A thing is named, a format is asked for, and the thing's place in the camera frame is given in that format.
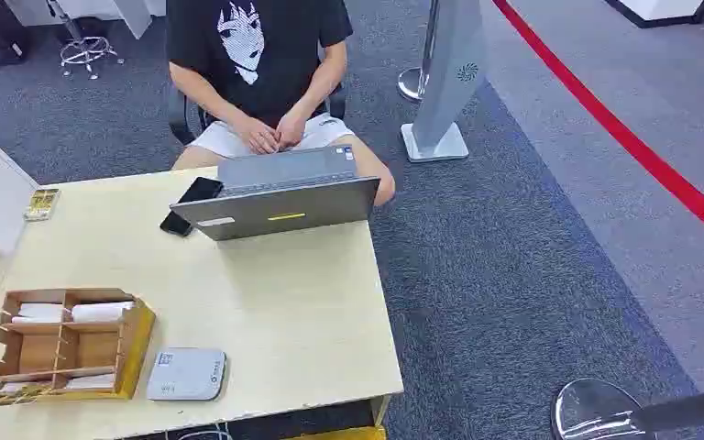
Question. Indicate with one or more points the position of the red barrier belt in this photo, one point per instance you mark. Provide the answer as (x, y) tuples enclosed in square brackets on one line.
[(619, 127)]

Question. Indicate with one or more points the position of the chrome stanchion post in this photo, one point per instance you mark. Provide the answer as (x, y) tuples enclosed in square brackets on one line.
[(420, 61)]

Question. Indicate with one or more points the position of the chrome stanchion base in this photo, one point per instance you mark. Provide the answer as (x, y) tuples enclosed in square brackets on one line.
[(595, 412)]

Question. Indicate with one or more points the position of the yellow printed small box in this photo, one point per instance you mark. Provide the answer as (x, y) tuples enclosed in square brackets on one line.
[(41, 204)]

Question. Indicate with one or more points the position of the person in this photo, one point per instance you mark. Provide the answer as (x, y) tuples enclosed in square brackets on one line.
[(255, 73)]

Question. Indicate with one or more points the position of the person's hand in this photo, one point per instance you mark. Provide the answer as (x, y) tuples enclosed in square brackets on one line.
[(292, 129), (257, 133)]

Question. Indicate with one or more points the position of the person's left hand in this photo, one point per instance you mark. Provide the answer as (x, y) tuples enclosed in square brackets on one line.
[(292, 129)]

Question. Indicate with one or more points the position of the black smartphone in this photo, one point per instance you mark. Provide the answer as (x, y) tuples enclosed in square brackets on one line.
[(191, 205)]

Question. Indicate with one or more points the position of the grey laptop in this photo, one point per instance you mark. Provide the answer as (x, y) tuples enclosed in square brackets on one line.
[(279, 197)]

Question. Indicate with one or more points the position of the grey standing sign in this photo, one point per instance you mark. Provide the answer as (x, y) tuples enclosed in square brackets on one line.
[(446, 79)]

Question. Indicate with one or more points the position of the person's right hand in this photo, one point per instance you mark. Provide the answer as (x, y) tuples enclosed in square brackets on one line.
[(257, 133)]

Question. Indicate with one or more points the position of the dark barrier post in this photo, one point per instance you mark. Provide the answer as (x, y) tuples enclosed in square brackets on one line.
[(689, 410)]

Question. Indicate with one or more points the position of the grey card reader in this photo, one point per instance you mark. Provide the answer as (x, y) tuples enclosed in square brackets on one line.
[(186, 374)]

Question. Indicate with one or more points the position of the chrome stool base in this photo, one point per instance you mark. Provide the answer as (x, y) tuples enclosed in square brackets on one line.
[(85, 51)]

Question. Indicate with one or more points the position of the wooden card box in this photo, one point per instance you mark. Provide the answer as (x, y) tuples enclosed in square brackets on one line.
[(69, 346)]

